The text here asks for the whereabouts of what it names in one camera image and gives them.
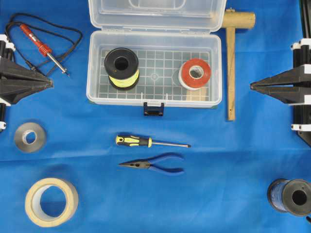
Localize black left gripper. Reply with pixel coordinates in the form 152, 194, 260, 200
0, 34, 54, 133

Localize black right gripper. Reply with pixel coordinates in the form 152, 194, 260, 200
250, 38, 311, 145

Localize black tool box latch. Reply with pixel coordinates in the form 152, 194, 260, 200
143, 102, 164, 117

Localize clear plastic tool box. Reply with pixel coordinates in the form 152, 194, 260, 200
86, 0, 226, 108

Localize grey tape roll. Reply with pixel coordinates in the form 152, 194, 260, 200
14, 122, 47, 153

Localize wooden mallet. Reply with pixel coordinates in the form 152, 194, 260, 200
222, 9, 256, 121

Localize blue table cloth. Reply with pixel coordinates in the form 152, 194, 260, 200
0, 0, 311, 233

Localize red tape roll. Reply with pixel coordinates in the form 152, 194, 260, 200
178, 58, 211, 91

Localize beige masking tape roll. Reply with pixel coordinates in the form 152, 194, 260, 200
24, 178, 79, 228

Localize yellow black screwdriver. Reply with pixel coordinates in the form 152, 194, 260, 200
115, 135, 191, 148

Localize red handled soldering iron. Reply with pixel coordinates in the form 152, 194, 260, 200
20, 24, 69, 76

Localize black soldering iron cable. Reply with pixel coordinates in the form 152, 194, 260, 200
4, 13, 83, 76

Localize black spool yellow wire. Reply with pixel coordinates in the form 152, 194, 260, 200
104, 47, 141, 91

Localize black spool blue wire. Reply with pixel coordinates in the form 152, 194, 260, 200
267, 178, 311, 217

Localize blue handled needle-nose pliers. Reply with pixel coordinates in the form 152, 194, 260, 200
118, 153, 185, 176

